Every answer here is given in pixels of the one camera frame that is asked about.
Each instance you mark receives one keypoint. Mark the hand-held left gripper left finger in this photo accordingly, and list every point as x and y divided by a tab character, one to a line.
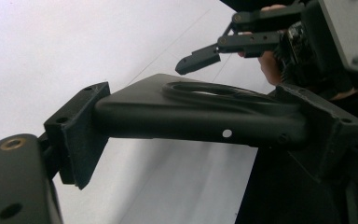
74	137

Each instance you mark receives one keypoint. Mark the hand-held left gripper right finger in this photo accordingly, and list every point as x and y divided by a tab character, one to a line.
329	133

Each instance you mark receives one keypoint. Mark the white table cover sheet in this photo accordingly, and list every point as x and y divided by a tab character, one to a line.
43	46

